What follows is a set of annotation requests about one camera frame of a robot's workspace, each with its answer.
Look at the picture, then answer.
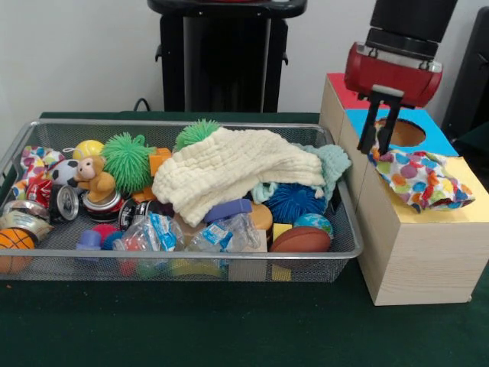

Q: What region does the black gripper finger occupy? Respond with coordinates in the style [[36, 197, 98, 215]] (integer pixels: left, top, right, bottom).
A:
[[356, 91, 384, 154], [377, 97, 402, 161]]

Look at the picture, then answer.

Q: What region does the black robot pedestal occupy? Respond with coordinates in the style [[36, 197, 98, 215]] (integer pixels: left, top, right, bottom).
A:
[[147, 0, 309, 114]]

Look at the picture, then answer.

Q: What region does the dark green table cloth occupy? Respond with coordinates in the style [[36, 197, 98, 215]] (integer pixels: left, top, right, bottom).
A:
[[452, 122, 489, 156], [0, 111, 489, 367]]

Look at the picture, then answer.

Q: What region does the orange toy basketball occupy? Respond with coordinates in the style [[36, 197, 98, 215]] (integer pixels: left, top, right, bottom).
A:
[[0, 228, 36, 252]]

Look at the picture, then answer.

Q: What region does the shallow wire mesh bin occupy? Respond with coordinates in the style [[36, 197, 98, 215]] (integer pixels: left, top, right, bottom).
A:
[[0, 118, 364, 284]]

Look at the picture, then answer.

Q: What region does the black upright panel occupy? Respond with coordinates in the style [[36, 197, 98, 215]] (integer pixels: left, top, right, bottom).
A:
[[440, 6, 489, 133]]

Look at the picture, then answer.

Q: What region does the globe print ball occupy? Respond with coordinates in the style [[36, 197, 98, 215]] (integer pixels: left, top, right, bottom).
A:
[[292, 213, 335, 240]]

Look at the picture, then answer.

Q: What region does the blue spiky rubber ball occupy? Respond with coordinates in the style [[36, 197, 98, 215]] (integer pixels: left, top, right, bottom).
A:
[[265, 182, 328, 225]]

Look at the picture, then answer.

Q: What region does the brown toy football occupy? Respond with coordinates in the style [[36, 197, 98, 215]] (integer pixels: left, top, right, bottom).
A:
[[269, 226, 332, 253]]

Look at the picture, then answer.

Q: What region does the mint knitted cloth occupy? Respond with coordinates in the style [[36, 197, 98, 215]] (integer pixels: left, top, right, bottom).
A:
[[251, 144, 352, 203]]

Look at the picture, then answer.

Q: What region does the brown monkey plush toy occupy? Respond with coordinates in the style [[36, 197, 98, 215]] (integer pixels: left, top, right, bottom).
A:
[[73, 154, 116, 203]]

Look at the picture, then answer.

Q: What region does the cream knitted cloth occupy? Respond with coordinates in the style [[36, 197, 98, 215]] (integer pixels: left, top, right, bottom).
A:
[[151, 128, 325, 226]]

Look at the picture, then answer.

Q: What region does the green spiky rubber ball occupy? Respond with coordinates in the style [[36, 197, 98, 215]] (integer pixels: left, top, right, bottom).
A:
[[102, 133, 157, 194], [173, 119, 222, 152]]

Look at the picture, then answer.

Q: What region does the polka dot cloth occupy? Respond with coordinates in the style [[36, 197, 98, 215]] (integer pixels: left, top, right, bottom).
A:
[[11, 145, 66, 200], [367, 122, 477, 214]]

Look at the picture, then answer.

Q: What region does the wooden box with three holes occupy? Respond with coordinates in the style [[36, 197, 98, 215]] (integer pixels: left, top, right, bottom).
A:
[[319, 72, 489, 307]]

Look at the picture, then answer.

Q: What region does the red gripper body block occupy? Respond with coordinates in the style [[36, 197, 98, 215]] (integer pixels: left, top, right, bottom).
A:
[[343, 41, 445, 110]]

